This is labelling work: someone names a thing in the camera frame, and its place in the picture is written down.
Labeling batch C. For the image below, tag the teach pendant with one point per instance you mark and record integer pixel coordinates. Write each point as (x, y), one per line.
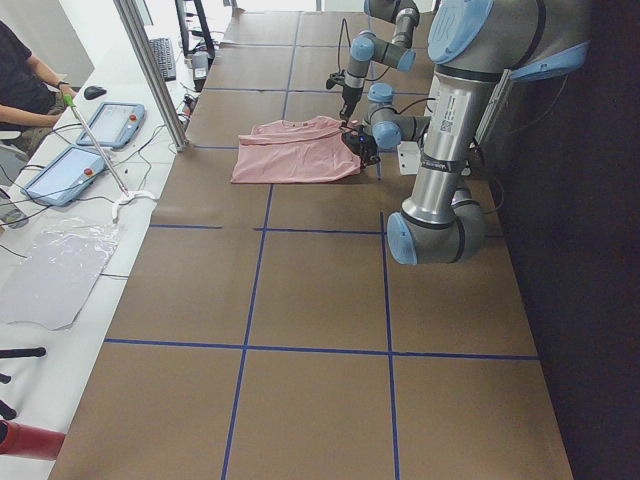
(115, 124)
(66, 177)

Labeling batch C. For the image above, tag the person in black shirt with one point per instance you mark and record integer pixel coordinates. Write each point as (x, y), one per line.
(32, 94)

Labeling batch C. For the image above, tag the pink Snoopy t-shirt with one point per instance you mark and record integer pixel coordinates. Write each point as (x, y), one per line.
(285, 152)

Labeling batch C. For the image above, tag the black computer mouse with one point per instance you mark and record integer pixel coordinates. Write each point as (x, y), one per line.
(93, 92)

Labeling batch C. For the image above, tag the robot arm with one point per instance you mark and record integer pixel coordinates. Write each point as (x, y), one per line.
(471, 44)
(367, 48)

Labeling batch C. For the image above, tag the upper teach pendant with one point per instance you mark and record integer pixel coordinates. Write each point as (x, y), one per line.
(115, 124)

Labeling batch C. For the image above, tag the aluminium frame post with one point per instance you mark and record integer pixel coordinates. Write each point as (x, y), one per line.
(134, 27)

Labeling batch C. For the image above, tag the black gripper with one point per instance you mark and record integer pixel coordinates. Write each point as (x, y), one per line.
(356, 145)
(347, 97)

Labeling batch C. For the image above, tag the clear plastic bag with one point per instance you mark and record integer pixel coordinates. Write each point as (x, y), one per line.
(53, 283)

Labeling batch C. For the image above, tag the stick with green tip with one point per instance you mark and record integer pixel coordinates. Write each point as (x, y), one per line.
(127, 196)

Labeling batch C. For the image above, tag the black keyboard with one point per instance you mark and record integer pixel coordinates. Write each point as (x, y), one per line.
(162, 51)

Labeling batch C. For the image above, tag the lower teach pendant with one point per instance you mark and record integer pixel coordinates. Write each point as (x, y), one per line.
(66, 177)

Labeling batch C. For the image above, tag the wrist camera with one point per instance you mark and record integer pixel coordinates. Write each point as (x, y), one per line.
(335, 79)

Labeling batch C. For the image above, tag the red fire extinguisher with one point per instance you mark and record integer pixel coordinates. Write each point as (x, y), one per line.
(30, 442)

